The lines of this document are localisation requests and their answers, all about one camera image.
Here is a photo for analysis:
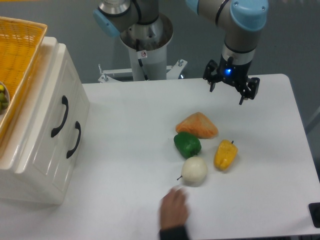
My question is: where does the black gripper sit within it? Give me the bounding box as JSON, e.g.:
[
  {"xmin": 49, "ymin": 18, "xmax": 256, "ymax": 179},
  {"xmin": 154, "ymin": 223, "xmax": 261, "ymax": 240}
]
[{"xmin": 202, "ymin": 56, "xmax": 260, "ymax": 105}]

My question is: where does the white pear toy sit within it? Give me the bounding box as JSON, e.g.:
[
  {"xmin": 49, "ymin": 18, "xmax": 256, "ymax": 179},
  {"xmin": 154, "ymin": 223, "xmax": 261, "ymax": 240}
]
[{"xmin": 176, "ymin": 156, "xmax": 208, "ymax": 186}]

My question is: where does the black top drawer handle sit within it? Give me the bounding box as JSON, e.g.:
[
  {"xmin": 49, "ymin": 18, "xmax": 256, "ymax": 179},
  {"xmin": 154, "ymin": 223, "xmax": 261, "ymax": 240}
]
[{"xmin": 50, "ymin": 95, "xmax": 69, "ymax": 138}]

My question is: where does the black drawer handle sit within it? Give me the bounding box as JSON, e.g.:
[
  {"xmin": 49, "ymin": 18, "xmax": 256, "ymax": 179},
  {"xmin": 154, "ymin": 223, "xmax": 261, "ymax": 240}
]
[
  {"xmin": 50, "ymin": 95, "xmax": 69, "ymax": 138},
  {"xmin": 66, "ymin": 121, "xmax": 82, "ymax": 159}
]

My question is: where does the white drawer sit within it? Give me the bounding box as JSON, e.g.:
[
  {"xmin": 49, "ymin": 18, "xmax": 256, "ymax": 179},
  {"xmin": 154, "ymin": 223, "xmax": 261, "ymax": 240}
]
[
  {"xmin": 52, "ymin": 83, "xmax": 90, "ymax": 204},
  {"xmin": 16, "ymin": 43, "xmax": 81, "ymax": 175}
]

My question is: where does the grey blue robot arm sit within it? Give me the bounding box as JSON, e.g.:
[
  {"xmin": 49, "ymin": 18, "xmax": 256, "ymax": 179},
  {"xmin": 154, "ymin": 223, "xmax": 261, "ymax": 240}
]
[{"xmin": 93, "ymin": 0, "xmax": 269, "ymax": 101}]

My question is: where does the dark sleeved forearm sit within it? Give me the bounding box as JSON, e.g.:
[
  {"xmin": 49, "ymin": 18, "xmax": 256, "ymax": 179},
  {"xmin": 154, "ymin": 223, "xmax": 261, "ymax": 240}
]
[{"xmin": 159, "ymin": 225, "xmax": 190, "ymax": 240}]

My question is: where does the white drawer cabinet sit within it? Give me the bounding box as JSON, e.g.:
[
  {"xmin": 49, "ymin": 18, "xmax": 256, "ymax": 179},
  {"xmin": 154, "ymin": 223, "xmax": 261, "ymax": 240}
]
[{"xmin": 0, "ymin": 37, "xmax": 90, "ymax": 205}]

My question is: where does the person's hand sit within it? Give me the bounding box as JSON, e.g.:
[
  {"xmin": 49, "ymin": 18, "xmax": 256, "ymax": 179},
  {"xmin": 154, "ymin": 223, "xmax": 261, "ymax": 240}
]
[{"xmin": 159, "ymin": 188, "xmax": 189, "ymax": 231}]

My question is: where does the orange salmon fillet toy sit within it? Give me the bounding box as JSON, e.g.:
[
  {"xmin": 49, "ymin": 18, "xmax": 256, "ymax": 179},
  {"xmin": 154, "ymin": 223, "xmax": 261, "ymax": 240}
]
[{"xmin": 175, "ymin": 112, "xmax": 219, "ymax": 139}]

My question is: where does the yellow bell pepper toy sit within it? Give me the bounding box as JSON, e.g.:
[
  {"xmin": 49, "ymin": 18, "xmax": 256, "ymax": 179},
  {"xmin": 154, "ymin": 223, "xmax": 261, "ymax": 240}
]
[{"xmin": 213, "ymin": 139, "xmax": 238, "ymax": 171}]

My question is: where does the green bell pepper toy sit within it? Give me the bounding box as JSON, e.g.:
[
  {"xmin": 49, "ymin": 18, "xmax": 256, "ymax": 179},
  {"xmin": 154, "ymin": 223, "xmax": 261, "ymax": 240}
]
[{"xmin": 173, "ymin": 131, "xmax": 202, "ymax": 159}]

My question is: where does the black device at table edge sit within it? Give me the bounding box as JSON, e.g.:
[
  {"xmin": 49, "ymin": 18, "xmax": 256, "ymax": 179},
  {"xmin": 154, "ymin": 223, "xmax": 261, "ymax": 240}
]
[{"xmin": 308, "ymin": 202, "xmax": 320, "ymax": 228}]

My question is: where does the yellow woven basket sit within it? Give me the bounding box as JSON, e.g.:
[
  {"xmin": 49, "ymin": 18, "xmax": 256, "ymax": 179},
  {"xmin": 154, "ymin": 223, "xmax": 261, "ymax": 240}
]
[{"xmin": 0, "ymin": 16, "xmax": 48, "ymax": 140}]

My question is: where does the bowl of green fruit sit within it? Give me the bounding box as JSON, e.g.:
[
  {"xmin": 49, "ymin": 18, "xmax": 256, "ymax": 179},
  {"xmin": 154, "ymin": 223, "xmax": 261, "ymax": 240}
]
[{"xmin": 0, "ymin": 82, "xmax": 11, "ymax": 117}]

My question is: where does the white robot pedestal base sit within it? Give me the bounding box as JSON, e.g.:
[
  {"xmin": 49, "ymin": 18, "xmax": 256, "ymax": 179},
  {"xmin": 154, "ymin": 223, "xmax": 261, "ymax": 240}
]
[{"xmin": 98, "ymin": 13, "xmax": 188, "ymax": 83}]

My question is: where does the black cable on pedestal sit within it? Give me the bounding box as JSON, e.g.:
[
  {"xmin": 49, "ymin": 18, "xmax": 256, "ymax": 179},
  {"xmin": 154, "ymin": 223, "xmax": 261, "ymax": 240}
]
[{"xmin": 135, "ymin": 38, "xmax": 150, "ymax": 82}]

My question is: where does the black bottom drawer handle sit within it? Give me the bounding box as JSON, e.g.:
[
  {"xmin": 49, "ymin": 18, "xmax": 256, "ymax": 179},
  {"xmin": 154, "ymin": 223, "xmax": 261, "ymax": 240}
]
[{"xmin": 66, "ymin": 121, "xmax": 82, "ymax": 159}]

